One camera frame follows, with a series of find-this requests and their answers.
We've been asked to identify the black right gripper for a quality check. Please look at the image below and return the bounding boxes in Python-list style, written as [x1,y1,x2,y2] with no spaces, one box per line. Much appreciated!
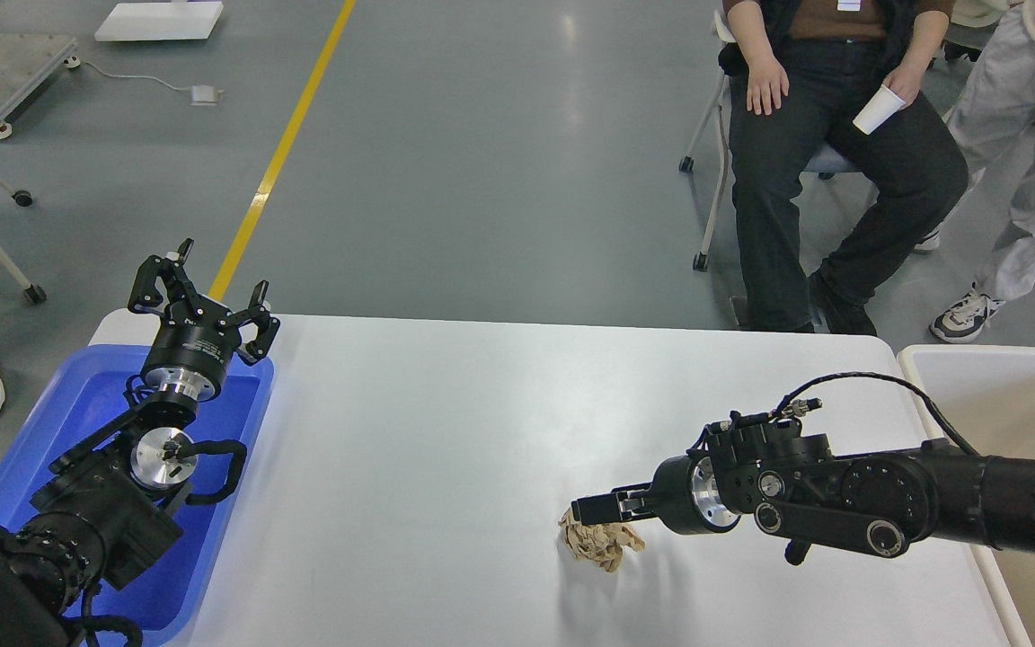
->
[571,455,743,534]

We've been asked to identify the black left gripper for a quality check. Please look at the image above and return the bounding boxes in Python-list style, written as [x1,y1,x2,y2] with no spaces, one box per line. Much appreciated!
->
[128,238,280,398]

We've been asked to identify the brown paper ball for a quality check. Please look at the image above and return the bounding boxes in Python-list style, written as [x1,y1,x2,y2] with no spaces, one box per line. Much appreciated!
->
[558,510,646,574]

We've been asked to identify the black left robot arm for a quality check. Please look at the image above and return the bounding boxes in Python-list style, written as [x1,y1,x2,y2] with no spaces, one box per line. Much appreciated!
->
[0,239,280,646]

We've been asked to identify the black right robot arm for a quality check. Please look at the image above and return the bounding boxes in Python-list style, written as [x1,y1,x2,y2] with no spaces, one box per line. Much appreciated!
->
[560,386,1035,571]

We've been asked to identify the blue plastic bin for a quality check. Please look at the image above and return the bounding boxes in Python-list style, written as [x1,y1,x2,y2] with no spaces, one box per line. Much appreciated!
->
[0,344,274,646]

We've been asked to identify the white flat board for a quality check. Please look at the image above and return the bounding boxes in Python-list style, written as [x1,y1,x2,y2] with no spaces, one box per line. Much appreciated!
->
[94,1,225,42]

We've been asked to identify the metal cart platform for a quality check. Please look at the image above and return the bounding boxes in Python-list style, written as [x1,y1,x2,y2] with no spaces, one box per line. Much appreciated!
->
[0,32,81,140]

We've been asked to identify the seated person in black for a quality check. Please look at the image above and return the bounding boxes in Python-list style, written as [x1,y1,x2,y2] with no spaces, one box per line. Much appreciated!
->
[719,0,970,335]

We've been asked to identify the grey office chair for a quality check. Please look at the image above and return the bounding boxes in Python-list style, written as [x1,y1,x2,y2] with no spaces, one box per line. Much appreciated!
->
[678,9,882,273]

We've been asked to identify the white plastic bin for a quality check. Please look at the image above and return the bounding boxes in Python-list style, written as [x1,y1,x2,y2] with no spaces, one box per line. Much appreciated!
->
[897,344,1035,646]

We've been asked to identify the white paper cup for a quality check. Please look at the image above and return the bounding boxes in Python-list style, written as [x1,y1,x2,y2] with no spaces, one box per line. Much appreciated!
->
[852,85,907,135]

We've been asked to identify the person in grey trousers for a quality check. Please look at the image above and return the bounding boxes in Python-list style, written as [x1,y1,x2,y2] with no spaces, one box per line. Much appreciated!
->
[913,0,1035,345]

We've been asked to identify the white power adapter with cable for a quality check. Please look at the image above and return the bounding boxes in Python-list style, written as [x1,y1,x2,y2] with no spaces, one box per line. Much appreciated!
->
[62,55,225,107]

